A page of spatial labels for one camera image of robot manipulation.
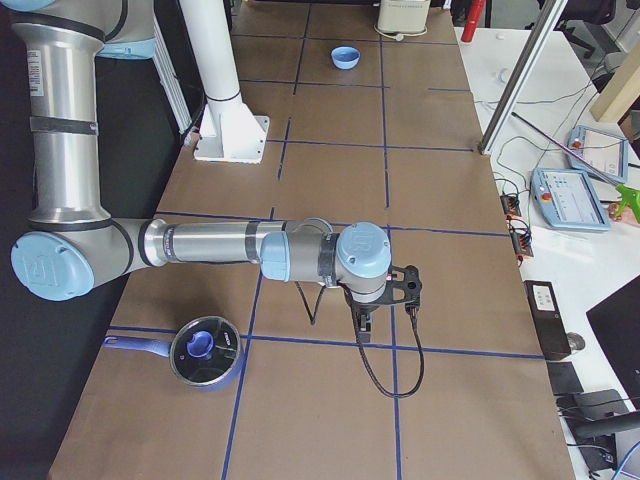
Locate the orange black connector block near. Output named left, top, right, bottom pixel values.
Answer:
left=508, top=218, right=534, bottom=261

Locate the black monitor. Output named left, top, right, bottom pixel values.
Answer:
left=587, top=278, right=639, bottom=407

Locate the green handled reacher grabber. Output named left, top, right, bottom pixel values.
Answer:
left=510, top=112, right=640, bottom=224

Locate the black camera cable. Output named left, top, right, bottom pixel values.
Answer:
left=294, top=279, right=426, bottom=399

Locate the blue teach pendant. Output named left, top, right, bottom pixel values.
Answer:
left=567, top=125, right=629, bottom=183
left=531, top=168, right=611, bottom=232

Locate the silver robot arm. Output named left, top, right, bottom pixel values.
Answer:
left=8, top=1, right=393, bottom=326

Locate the black power adapter box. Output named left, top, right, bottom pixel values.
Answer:
left=524, top=280, right=571, bottom=361

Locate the white chrome toaster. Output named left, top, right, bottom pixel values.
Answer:
left=375, top=0, right=430, bottom=40

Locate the red cylinder bottle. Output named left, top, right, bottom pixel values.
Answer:
left=461, top=0, right=486, bottom=43

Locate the near blue teach pendant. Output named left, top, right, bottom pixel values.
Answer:
left=531, top=168, right=611, bottom=232

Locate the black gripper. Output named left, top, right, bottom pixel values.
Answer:
left=345, top=294, right=379, bottom=344

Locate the aluminium frame post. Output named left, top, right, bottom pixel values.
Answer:
left=478, top=0, right=568, bottom=155

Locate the white pedestal column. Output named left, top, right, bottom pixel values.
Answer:
left=180, top=0, right=270, bottom=164

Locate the blue bowl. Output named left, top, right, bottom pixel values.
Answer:
left=330, top=46, right=361, bottom=70

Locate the orange black connector block far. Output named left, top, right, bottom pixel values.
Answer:
left=500, top=193, right=522, bottom=220

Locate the far blue teach pendant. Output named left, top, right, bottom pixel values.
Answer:
left=567, top=125, right=629, bottom=183

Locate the blue saucepan with glass lid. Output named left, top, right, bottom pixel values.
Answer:
left=103, top=316, right=246, bottom=391

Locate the orange black connector block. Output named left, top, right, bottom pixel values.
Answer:
left=508, top=218, right=534, bottom=261
left=500, top=193, right=522, bottom=220

